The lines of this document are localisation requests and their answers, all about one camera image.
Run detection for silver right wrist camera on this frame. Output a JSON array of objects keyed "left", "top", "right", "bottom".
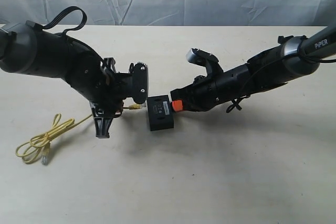
[{"left": 186, "top": 48, "right": 223, "bottom": 77}]

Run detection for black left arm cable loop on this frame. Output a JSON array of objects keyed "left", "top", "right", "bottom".
[{"left": 43, "top": 6, "right": 87, "bottom": 35}]

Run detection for yellow ethernet cable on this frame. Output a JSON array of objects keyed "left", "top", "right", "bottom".
[{"left": 15, "top": 104, "right": 146, "bottom": 166}]

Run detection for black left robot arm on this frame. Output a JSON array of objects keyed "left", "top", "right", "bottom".
[{"left": 1, "top": 23, "right": 131, "bottom": 138}]

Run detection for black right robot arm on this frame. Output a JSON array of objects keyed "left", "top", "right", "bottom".
[{"left": 171, "top": 26, "right": 335, "bottom": 113}]

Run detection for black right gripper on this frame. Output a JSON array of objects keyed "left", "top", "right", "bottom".
[{"left": 170, "top": 76, "right": 218, "bottom": 112}]

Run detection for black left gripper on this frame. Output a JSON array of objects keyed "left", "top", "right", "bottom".
[{"left": 90, "top": 57, "right": 129, "bottom": 138}]

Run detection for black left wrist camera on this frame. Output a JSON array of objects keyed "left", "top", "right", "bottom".
[{"left": 129, "top": 62, "right": 149, "bottom": 104}]

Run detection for black network switch box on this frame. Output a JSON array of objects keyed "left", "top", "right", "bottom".
[{"left": 146, "top": 95, "right": 174, "bottom": 131}]

